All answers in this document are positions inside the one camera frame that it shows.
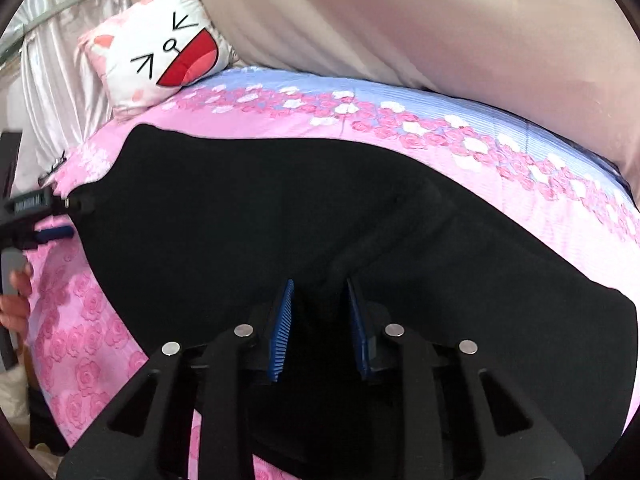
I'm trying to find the person's left hand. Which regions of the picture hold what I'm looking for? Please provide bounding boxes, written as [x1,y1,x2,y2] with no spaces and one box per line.
[0,261,34,341]

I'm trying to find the black pants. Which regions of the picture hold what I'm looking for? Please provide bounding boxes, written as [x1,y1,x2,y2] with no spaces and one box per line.
[68,125,639,479]

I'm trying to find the silver satin drape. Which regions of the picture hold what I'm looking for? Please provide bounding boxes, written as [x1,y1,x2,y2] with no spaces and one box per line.
[1,0,130,192]

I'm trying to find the white cartoon face pillow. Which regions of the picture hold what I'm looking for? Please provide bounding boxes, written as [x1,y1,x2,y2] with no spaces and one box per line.
[78,0,234,122]

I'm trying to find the pink rose bed sheet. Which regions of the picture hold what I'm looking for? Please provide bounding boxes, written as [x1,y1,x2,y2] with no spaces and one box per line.
[28,68,639,479]

